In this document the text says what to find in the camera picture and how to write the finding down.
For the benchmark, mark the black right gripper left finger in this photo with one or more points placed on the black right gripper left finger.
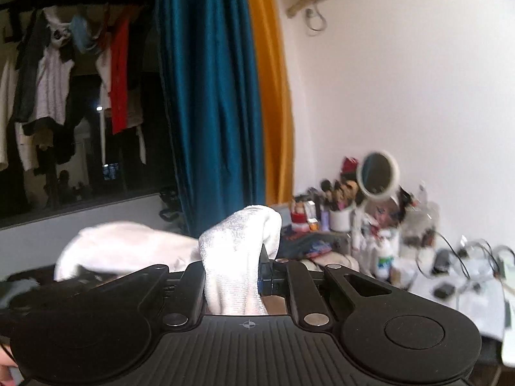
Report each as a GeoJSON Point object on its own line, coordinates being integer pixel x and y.
{"type": "Point", "coordinates": [184, 306]}

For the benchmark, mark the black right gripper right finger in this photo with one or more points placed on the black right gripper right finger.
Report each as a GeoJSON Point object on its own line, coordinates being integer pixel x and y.
{"type": "Point", "coordinates": [295, 283]}

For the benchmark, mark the cream fleece garment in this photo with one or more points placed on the cream fleece garment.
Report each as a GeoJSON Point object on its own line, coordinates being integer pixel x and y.
{"type": "Point", "coordinates": [229, 252]}

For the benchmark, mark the white cup with brushes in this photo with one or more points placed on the white cup with brushes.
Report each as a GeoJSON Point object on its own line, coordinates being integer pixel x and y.
{"type": "Point", "coordinates": [341, 220]}

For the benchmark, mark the round white vanity mirror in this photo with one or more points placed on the round white vanity mirror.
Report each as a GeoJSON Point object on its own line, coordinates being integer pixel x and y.
{"type": "Point", "coordinates": [378, 175]}

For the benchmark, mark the orange yellow curtain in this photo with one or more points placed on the orange yellow curtain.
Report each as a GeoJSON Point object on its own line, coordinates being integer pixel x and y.
{"type": "Point", "coordinates": [276, 101]}

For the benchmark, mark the teal blue curtain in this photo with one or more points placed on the teal blue curtain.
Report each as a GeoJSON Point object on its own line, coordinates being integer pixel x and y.
{"type": "Point", "coordinates": [210, 84]}

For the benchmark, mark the red hanging garment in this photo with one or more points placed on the red hanging garment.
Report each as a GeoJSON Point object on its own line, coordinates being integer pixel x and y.
{"type": "Point", "coordinates": [119, 92]}

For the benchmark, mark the white hanging shirt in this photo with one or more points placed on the white hanging shirt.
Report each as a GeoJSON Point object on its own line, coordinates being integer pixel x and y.
{"type": "Point", "coordinates": [54, 69]}

